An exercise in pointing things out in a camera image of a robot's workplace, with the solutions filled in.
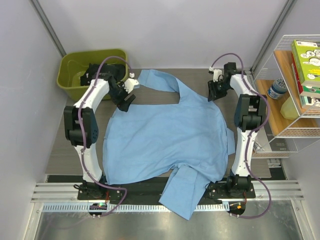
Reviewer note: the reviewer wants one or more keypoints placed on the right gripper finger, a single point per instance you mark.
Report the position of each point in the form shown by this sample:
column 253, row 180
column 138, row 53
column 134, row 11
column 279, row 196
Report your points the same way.
column 212, row 97
column 210, row 89

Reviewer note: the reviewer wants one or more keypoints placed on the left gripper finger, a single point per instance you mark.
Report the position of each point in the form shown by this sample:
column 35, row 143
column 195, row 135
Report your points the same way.
column 124, row 106
column 130, row 99

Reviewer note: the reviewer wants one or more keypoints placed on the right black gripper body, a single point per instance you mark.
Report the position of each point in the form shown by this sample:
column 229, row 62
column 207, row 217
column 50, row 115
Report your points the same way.
column 221, row 87

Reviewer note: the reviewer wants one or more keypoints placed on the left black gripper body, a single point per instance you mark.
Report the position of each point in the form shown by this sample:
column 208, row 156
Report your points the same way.
column 118, row 94

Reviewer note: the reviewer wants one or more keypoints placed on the light blue long sleeve shirt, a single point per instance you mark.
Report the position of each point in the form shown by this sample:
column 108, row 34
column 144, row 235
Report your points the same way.
column 190, row 139

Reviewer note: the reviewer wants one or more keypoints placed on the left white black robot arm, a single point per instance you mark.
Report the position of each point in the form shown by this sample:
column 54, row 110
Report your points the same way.
column 80, row 124

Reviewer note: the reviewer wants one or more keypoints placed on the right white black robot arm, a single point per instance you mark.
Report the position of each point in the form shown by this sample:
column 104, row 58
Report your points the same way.
column 250, row 114

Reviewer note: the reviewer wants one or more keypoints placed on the teal book stack bottom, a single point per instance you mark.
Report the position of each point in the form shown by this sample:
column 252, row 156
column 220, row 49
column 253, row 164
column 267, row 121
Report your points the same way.
column 309, row 96

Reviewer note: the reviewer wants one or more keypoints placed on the black clothes in bin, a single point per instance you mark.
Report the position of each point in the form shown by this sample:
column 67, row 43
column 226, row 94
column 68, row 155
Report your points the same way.
column 108, row 71

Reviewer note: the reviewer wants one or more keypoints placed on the olive green plastic bin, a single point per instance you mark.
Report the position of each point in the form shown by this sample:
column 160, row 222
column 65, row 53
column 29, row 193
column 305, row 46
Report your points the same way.
column 75, row 64

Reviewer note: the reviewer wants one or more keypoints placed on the blue white ceramic cup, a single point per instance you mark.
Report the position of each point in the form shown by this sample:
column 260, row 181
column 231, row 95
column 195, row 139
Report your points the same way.
column 277, row 89

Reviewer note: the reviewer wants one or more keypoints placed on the pale yellow green object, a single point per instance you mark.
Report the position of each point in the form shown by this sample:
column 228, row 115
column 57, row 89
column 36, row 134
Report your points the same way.
column 288, row 110

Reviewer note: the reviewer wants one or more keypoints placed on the red book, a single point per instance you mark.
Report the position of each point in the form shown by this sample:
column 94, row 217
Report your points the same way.
column 296, row 76

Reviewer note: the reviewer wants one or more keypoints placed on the green book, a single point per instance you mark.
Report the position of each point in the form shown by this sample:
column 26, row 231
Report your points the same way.
column 306, row 55

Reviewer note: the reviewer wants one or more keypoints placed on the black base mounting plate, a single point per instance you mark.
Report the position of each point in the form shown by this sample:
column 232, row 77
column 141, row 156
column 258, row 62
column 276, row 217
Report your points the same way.
column 147, row 192

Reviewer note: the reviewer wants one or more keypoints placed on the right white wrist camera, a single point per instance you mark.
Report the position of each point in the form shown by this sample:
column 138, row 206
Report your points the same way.
column 216, row 74

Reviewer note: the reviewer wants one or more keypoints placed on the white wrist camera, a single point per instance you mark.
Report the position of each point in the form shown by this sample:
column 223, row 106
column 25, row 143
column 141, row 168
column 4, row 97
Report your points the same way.
column 131, row 83
column 216, row 74

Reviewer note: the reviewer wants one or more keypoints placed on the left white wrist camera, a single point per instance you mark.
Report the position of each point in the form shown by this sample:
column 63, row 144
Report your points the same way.
column 131, row 83

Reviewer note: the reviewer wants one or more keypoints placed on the white wire shelf rack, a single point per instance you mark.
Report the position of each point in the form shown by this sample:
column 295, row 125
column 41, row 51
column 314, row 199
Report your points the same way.
column 294, row 121

